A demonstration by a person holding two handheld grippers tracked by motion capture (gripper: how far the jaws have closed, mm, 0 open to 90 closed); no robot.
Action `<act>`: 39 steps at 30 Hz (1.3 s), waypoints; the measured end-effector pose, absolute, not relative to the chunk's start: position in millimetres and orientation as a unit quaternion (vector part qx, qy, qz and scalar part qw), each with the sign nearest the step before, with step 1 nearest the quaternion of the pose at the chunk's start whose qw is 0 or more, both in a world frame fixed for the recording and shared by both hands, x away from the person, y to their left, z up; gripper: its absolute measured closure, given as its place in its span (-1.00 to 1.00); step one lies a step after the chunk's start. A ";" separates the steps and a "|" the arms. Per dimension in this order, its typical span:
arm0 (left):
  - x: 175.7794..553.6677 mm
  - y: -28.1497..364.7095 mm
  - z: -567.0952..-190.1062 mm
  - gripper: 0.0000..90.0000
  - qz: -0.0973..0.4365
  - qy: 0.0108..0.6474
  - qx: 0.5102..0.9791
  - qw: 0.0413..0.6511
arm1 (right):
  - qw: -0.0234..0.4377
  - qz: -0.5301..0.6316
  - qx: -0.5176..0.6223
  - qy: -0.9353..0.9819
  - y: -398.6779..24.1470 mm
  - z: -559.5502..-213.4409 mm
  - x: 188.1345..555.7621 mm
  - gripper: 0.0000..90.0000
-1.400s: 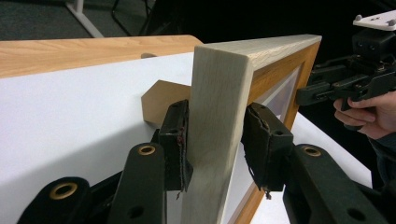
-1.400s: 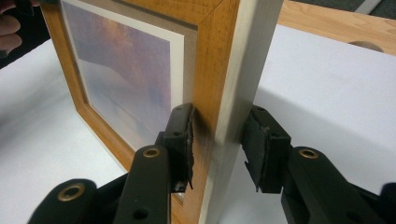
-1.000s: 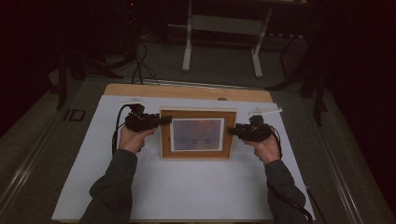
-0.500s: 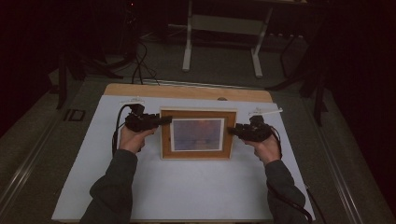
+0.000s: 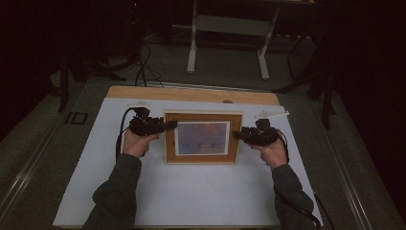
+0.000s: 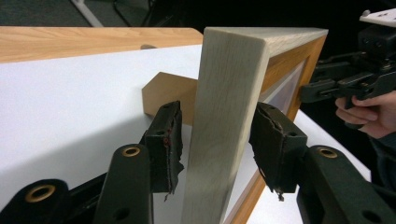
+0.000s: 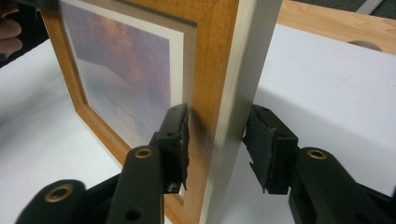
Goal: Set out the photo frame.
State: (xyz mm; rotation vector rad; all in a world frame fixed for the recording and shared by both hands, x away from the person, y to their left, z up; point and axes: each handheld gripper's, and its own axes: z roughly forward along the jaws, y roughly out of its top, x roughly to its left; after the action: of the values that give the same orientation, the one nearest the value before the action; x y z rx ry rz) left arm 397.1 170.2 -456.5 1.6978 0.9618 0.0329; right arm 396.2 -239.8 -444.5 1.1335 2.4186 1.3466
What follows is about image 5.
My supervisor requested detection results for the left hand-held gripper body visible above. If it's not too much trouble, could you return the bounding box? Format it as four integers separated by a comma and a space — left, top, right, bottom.
128, 107, 166, 137

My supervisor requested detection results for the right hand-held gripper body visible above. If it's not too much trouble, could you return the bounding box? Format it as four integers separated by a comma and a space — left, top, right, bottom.
240, 118, 281, 148

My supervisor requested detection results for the wooden picture frame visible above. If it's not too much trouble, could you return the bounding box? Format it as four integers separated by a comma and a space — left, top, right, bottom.
163, 109, 244, 166

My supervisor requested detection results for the person's left hand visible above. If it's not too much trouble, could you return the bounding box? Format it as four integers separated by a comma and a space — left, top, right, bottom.
123, 128, 162, 159

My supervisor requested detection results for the person's right hand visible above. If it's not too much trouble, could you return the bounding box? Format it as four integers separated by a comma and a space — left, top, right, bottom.
250, 139, 288, 170

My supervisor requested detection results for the white paper strip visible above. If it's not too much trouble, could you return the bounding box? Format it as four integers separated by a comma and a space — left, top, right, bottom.
267, 110, 290, 120

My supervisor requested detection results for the white table cover sheet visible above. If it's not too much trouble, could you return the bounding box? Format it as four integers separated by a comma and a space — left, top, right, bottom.
52, 97, 324, 228

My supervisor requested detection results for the black metal stand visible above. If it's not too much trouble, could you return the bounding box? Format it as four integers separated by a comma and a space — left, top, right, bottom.
320, 71, 338, 130
56, 51, 71, 113

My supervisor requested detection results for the left hand-held gripper cable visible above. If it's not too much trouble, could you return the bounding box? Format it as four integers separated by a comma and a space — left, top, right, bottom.
115, 106, 138, 162

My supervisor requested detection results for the hand-held gripper cable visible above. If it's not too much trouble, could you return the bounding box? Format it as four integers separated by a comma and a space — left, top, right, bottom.
274, 128, 322, 230
115, 106, 138, 162

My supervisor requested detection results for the black floor cable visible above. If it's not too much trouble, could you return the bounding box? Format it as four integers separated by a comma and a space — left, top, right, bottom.
133, 41, 166, 89

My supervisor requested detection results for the white metal desk frame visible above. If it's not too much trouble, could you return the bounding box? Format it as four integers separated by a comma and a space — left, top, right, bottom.
186, 0, 282, 81

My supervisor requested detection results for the right hand-held gripper cable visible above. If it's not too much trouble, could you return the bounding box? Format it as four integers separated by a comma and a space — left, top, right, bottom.
274, 128, 322, 230

